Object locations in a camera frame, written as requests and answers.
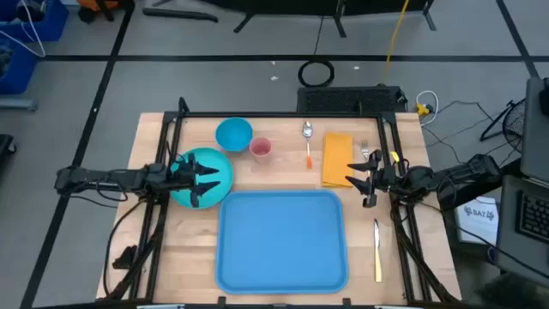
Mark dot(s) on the black aluminium table frame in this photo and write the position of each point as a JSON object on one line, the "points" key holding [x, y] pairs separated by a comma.
{"points": [[279, 114]]}

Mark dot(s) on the orange and black object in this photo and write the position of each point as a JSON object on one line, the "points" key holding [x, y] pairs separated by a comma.
{"points": [[98, 4]]}

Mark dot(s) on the blue plastic bowl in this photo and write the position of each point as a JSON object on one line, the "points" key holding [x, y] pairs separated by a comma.
{"points": [[233, 134]]}

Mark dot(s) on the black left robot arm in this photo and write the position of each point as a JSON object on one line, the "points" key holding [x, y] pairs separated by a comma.
{"points": [[107, 178]]}

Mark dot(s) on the small blue storage bin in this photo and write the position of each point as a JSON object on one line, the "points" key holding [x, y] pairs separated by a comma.
{"points": [[47, 23]]}

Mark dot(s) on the pink plastic cup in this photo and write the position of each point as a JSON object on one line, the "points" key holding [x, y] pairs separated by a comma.
{"points": [[261, 148]]}

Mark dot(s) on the yellow tag on gripper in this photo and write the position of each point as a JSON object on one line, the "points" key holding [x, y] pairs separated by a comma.
{"points": [[395, 157]]}

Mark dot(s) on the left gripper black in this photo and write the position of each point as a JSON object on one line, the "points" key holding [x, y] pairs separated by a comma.
{"points": [[179, 177]]}

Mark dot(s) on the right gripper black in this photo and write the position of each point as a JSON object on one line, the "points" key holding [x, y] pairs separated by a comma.
{"points": [[389, 179]]}

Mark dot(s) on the black object at floor edge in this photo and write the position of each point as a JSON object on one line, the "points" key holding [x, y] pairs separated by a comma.
{"points": [[5, 143]]}

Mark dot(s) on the orange cloth napkin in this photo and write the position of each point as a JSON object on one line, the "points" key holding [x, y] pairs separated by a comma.
{"points": [[337, 159]]}

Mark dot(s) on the black bar on floor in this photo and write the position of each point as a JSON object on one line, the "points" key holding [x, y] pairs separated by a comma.
{"points": [[180, 14]]}

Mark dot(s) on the yellow plug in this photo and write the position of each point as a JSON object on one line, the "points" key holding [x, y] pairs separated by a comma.
{"points": [[422, 110]]}

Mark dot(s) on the black stand legs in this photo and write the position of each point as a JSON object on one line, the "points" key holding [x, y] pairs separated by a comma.
{"points": [[339, 19]]}

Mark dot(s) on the blue plastic tray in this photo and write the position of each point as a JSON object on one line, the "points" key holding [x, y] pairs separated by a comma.
{"points": [[281, 242]]}

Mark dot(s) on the grey flat floor bar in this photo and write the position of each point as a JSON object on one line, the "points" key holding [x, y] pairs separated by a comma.
{"points": [[17, 104]]}

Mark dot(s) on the black frame clamp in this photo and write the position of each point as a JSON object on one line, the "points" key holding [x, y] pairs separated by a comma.
{"points": [[125, 257]]}

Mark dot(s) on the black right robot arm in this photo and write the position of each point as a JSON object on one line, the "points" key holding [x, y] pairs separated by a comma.
{"points": [[454, 176]]}

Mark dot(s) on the teal plastic plate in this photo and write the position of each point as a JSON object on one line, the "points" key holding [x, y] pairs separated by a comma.
{"points": [[216, 163]]}

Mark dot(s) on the black perforated box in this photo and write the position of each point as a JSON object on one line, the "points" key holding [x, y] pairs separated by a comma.
{"points": [[347, 99]]}

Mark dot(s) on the grey laptop with keyboard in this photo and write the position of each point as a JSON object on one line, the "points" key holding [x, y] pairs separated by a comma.
{"points": [[527, 219]]}

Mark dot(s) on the large blue storage bin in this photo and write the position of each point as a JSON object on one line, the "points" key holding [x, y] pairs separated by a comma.
{"points": [[19, 70]]}

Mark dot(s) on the white printed box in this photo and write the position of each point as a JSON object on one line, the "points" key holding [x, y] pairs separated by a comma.
{"points": [[478, 219]]}

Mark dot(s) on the grey laptop lid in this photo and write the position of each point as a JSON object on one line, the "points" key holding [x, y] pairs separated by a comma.
{"points": [[536, 129]]}

